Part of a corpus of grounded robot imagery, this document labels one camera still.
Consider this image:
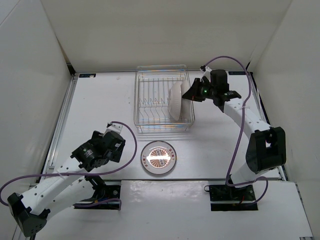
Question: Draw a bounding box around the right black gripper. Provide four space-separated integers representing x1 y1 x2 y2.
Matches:
182 78 217 102

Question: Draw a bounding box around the plain white plate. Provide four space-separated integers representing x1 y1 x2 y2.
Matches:
180 80 191 119

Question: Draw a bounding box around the orange patterned round plate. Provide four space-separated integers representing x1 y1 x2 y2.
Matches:
140 140 178 177

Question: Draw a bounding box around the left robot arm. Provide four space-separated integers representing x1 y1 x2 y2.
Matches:
7 130 126 238

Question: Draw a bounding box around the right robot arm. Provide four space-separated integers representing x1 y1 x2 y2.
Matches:
182 67 287 200

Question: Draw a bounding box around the white ribbed plate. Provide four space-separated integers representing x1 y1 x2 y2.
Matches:
167 81 182 121

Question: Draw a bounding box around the right blue table label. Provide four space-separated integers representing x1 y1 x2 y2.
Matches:
228 71 246 76

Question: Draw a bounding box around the blue table label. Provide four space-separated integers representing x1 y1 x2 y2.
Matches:
228 71 246 76
78 73 96 78

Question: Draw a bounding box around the left blue table label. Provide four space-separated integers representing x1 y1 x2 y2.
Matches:
78 73 96 78

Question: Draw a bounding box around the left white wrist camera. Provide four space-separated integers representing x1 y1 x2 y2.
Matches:
103 122 123 135

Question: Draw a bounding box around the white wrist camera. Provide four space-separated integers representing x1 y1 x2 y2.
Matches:
200 65 212 84
103 122 123 135

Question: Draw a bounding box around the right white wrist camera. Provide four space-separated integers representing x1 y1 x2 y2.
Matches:
200 65 212 84

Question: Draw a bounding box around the metal wire dish rack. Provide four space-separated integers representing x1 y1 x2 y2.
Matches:
133 64 195 134

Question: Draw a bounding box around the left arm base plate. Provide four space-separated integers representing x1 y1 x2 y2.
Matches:
73 181 121 210

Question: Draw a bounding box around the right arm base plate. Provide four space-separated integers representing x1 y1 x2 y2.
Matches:
203 184 258 212

